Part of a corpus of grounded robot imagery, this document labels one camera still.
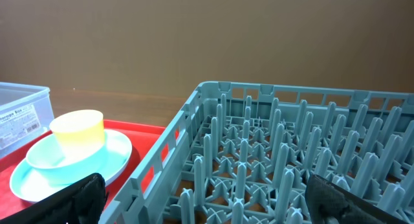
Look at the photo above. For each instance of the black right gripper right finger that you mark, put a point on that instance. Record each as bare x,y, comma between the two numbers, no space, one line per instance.
327,202

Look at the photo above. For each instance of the red plastic tray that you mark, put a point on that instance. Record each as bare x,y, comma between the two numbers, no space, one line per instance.
142,138

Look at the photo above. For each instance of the light blue small bowl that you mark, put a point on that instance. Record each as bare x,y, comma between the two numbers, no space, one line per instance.
47,158

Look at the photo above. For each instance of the light blue plate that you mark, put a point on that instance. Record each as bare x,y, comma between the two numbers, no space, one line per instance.
31,186

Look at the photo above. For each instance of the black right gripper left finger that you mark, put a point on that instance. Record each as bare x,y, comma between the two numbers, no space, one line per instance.
81,202

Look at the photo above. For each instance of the clear plastic storage box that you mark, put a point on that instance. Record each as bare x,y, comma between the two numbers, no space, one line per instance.
26,113

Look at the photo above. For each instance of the grey dishwasher rack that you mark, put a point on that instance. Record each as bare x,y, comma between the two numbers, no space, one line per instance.
244,153

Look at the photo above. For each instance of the yellow cup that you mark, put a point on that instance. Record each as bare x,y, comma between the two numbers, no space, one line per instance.
79,134

